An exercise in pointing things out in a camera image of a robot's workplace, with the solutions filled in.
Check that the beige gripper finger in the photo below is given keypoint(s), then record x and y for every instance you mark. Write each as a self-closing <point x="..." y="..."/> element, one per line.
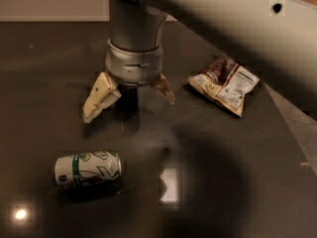
<point x="103" y="94"/>
<point x="161" y="85"/>

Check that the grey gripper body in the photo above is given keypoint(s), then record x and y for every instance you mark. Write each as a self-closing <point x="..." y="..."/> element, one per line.
<point x="134" y="64"/>

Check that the white green 7up can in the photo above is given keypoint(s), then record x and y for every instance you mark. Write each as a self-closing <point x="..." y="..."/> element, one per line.
<point x="86" y="169"/>

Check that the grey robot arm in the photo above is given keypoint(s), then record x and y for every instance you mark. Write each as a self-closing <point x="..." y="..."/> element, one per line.
<point x="276" y="39"/>

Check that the brown white chip bag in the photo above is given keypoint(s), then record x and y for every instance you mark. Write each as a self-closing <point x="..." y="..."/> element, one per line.
<point x="226" y="83"/>

